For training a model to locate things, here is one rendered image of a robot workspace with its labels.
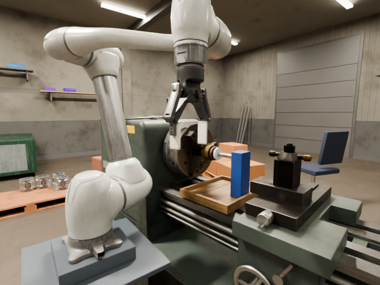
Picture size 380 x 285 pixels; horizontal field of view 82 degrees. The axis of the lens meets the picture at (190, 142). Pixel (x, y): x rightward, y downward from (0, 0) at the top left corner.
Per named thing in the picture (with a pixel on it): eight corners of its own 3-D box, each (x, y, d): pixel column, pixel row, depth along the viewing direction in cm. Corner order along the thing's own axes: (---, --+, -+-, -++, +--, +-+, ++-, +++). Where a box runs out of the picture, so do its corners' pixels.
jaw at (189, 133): (189, 149, 126) (179, 133, 119) (193, 143, 128) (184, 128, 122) (203, 151, 118) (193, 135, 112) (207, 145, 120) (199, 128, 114)
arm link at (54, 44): (61, 17, 74) (95, 30, 86) (33, 25, 82) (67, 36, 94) (63, 57, 76) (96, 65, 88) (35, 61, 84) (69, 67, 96)
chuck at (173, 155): (164, 176, 122) (168, 120, 121) (201, 172, 144) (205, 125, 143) (175, 179, 116) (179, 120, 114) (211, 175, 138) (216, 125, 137)
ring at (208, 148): (198, 144, 119) (211, 146, 112) (209, 142, 125) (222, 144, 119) (198, 160, 120) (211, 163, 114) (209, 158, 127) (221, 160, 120)
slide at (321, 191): (245, 214, 80) (245, 202, 80) (289, 186, 110) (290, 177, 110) (296, 232, 67) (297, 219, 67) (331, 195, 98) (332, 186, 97)
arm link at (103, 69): (102, 214, 95) (137, 197, 114) (129, 214, 87) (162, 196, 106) (65, 40, 93) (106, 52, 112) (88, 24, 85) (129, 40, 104)
